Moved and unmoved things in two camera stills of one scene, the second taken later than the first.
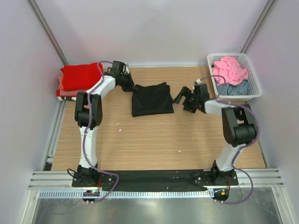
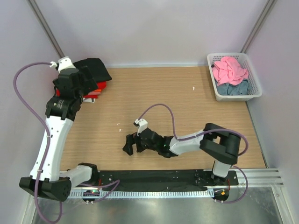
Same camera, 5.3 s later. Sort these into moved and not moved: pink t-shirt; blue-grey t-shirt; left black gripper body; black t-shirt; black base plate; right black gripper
Moved: black t-shirt; left black gripper body; right black gripper
Not moved: pink t-shirt; blue-grey t-shirt; black base plate
